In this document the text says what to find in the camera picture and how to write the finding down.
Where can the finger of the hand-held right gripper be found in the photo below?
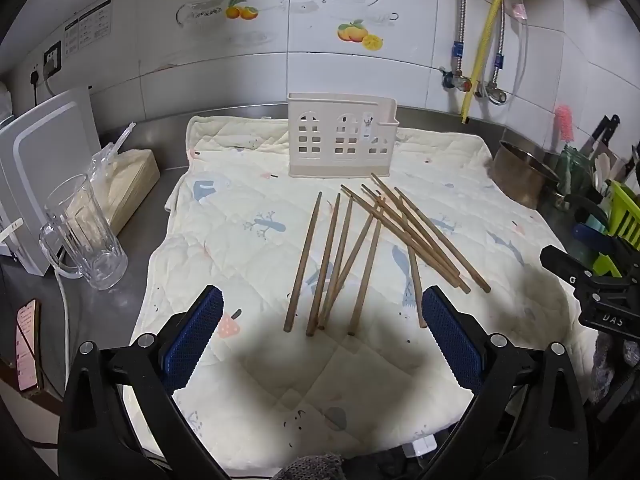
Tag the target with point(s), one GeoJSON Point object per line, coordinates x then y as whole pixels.
{"type": "Point", "coordinates": [610, 312]}
{"type": "Point", "coordinates": [562, 260]}

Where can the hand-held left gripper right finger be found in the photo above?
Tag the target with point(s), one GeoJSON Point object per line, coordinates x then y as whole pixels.
{"type": "Point", "coordinates": [450, 335]}

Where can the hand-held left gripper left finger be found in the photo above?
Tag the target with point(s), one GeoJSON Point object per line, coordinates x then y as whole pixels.
{"type": "Point", "coordinates": [197, 332]}

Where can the pile of wooden chopsticks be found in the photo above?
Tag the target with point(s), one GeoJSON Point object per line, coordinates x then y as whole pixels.
{"type": "Point", "coordinates": [367, 260]}

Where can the beige plastic utensil holder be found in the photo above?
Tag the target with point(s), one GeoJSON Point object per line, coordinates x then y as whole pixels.
{"type": "Point", "coordinates": [320, 125]}

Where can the green plastic basket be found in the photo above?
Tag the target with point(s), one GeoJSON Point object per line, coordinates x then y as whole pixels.
{"type": "Point", "coordinates": [625, 210]}

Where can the cream quilted printed mat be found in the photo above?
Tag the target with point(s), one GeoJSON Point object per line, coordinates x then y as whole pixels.
{"type": "Point", "coordinates": [240, 260]}

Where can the clear glass jar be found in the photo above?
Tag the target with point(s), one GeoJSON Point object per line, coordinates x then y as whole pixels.
{"type": "Point", "coordinates": [575, 172]}

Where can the steel pot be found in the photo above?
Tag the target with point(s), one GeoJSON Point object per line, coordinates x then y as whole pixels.
{"type": "Point", "coordinates": [520, 177]}

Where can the pink bottle brush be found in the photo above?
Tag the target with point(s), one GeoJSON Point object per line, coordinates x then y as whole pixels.
{"type": "Point", "coordinates": [564, 122]}

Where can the clear glass mug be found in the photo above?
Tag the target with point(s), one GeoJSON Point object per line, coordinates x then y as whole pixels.
{"type": "Point", "coordinates": [92, 240]}

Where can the beige box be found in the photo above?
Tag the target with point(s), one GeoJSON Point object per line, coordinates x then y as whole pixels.
{"type": "Point", "coordinates": [132, 180]}

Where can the smartphone with lit screen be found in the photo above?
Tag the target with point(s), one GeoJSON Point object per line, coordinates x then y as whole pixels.
{"type": "Point", "coordinates": [27, 345]}

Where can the grey knitted cloth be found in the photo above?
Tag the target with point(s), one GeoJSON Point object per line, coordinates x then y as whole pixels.
{"type": "Point", "coordinates": [312, 467]}

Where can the metal water valve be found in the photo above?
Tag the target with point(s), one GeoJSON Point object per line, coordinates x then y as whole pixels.
{"type": "Point", "coordinates": [492, 92]}

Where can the white plastic cutting board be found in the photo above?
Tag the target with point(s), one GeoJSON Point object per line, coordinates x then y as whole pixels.
{"type": "Point", "coordinates": [45, 160]}

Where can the pink tag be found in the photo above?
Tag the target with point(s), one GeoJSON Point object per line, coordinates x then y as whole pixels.
{"type": "Point", "coordinates": [520, 11]}

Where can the black wall socket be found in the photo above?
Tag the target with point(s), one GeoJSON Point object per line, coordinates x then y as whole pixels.
{"type": "Point", "coordinates": [52, 60]}

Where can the white printed wall label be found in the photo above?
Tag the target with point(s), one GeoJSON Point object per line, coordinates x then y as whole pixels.
{"type": "Point", "coordinates": [87, 27]}

